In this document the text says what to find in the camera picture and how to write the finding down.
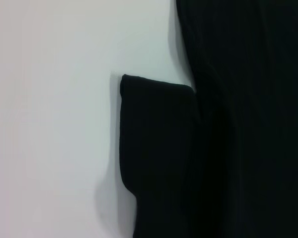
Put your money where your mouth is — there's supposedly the black shirt with white print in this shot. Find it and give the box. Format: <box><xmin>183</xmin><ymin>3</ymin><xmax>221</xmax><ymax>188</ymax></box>
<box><xmin>119</xmin><ymin>0</ymin><xmax>298</xmax><ymax>238</ymax></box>

